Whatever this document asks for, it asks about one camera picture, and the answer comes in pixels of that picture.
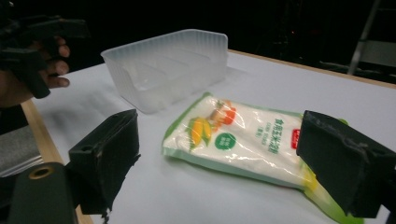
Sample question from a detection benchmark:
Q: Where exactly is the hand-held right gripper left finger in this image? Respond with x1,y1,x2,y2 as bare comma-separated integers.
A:
67,108,142,217

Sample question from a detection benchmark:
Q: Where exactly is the white starch bag with corn print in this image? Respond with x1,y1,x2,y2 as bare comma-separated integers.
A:
162,91,365,224

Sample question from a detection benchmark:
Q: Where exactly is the translucent plastic container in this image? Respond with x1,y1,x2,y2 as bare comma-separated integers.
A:
100,28,229,115

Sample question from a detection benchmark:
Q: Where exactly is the metal stand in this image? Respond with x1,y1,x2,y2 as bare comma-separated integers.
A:
346,0,396,77

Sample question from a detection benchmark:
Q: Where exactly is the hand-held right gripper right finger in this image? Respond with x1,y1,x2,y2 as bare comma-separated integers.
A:
295,109,396,219

